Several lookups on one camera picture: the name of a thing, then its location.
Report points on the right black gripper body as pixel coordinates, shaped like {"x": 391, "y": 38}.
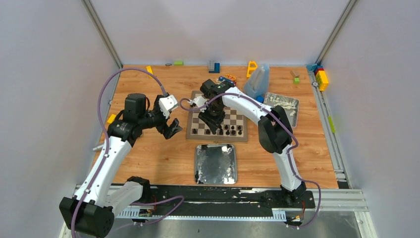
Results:
{"x": 217, "y": 111}

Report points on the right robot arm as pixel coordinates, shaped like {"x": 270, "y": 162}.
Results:
{"x": 274, "y": 130}

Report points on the yellow red blue brick stack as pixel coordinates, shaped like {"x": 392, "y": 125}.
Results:
{"x": 320, "y": 75}

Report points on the yellow block far left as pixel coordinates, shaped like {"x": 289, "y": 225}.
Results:
{"x": 149, "y": 69}

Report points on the wooden chessboard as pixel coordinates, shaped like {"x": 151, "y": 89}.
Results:
{"x": 232, "y": 117}

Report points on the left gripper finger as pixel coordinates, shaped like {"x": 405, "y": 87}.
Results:
{"x": 168, "y": 132}
{"x": 175, "y": 127}

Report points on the silver tray black pieces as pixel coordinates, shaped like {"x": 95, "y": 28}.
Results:
{"x": 215, "y": 164}

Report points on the colourful toy car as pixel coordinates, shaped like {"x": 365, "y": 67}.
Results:
{"x": 228, "y": 77}

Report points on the silver tray white pieces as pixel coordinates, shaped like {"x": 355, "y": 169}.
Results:
{"x": 289, "y": 104}

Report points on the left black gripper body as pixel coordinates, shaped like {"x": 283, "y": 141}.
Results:
{"x": 166, "y": 125}

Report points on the wooden brown block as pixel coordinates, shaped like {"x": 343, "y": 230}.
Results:
{"x": 295, "y": 73}

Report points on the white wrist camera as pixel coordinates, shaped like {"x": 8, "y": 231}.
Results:
{"x": 198, "y": 104}
{"x": 167, "y": 105}

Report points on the blue grey block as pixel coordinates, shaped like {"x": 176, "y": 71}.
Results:
{"x": 214, "y": 67}

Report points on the green block at wall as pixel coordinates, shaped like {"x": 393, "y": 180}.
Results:
{"x": 178, "y": 63}

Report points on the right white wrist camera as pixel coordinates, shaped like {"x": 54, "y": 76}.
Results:
{"x": 198, "y": 104}

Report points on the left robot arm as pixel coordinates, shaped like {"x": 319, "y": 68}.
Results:
{"x": 92, "y": 210}

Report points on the translucent blue plastic container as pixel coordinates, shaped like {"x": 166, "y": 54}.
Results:
{"x": 258, "y": 83}

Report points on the red yellow blue block toy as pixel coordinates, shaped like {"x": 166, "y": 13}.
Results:
{"x": 260, "y": 99}

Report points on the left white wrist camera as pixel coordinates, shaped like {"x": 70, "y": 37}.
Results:
{"x": 167, "y": 105}

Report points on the yellow block left edge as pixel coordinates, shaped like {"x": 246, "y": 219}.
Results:
{"x": 111, "y": 118}

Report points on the small green cube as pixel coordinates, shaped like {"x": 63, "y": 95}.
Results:
{"x": 296, "y": 80}

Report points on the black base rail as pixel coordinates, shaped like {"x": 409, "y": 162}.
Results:
{"x": 182, "y": 202}

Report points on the grey cylinder tube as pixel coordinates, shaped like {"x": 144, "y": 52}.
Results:
{"x": 98, "y": 147}

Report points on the yellow triangular frame toy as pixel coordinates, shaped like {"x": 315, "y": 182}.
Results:
{"x": 252, "y": 66}

